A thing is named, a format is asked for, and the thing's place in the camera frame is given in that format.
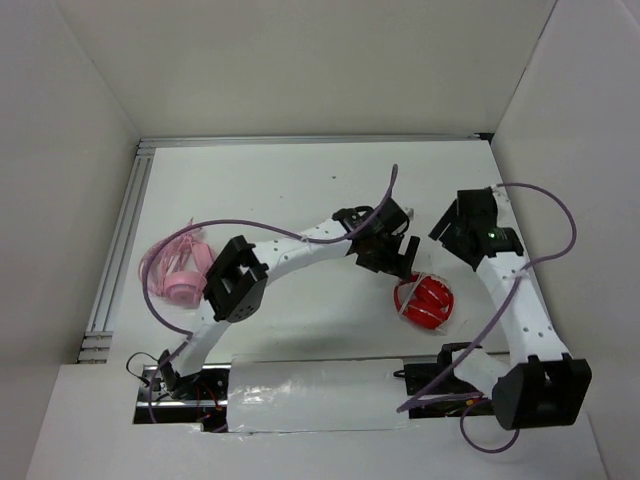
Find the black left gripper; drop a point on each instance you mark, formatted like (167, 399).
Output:
(395, 264)

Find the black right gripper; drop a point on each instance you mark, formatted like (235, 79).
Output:
(449, 243)

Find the red headphones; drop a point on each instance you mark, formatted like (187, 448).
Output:
(425, 300)

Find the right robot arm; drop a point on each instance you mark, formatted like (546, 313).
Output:
(542, 385)

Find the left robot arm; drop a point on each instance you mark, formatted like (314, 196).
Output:
(235, 284)

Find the pink headphones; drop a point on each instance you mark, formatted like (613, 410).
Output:
(177, 274)

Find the white taped cover plate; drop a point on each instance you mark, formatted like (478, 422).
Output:
(315, 396)

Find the aluminium frame rail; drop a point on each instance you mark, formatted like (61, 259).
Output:
(332, 310)

